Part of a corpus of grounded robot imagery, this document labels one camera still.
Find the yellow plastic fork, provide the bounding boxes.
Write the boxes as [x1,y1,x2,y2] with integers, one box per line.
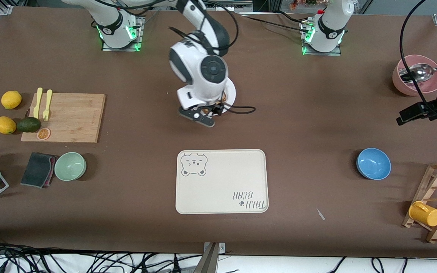
[42,89,53,122]

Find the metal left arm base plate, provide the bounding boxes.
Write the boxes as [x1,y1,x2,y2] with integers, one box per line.
[300,19,342,56]

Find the green avocado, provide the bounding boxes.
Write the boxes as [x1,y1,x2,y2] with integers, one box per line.
[16,117,41,133]

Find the yellow cup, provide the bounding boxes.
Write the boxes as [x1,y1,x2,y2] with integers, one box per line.
[409,201,437,227]

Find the cream tray with bear print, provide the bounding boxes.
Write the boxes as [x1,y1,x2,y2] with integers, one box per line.
[175,149,269,215]

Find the dark grey folded cloth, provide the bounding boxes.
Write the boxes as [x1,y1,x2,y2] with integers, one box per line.
[20,152,58,188]

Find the grey metal post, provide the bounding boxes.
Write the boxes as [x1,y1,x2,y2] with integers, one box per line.
[193,242,226,273]

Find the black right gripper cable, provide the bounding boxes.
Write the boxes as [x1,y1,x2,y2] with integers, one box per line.
[97,0,257,115]

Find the white round plate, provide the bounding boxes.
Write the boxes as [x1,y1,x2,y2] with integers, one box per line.
[218,78,237,115]

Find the yellow lemon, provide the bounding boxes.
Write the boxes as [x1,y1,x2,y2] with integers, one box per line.
[1,90,22,110]
[0,116,17,135]

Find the pink bowl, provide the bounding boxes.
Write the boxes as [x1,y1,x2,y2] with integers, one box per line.
[392,55,437,95]

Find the wooden peg rack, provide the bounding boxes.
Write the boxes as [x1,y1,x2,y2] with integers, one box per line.
[402,160,437,244]

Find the wooden cutting board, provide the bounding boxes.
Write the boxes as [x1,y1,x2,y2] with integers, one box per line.
[20,93,106,144]

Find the pale green bowl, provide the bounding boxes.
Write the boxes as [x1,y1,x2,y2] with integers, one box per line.
[54,152,87,182]

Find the blue bowl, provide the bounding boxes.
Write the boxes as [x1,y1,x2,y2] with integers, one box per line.
[356,148,392,180]

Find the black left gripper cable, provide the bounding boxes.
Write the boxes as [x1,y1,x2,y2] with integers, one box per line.
[399,0,437,112]

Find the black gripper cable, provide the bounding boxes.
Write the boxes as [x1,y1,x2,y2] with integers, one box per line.
[97,0,257,115]
[399,0,437,112]

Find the metal ladle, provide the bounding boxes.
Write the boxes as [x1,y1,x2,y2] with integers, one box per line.
[398,63,437,83]

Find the black base cable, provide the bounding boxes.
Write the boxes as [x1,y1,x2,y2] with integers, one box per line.
[278,11,307,24]
[241,15,305,32]

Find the colourful background items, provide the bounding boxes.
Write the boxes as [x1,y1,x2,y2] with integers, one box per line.
[289,0,319,9]

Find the yellow plastic knife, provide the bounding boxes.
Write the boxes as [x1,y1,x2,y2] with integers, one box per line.
[33,87,43,119]

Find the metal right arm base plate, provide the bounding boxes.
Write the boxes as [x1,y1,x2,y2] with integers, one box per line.
[102,15,144,52]

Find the black cable bundle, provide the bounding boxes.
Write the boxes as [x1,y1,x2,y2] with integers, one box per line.
[0,243,204,273]

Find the grey metal box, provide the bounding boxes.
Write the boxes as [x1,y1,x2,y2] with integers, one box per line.
[218,0,254,12]

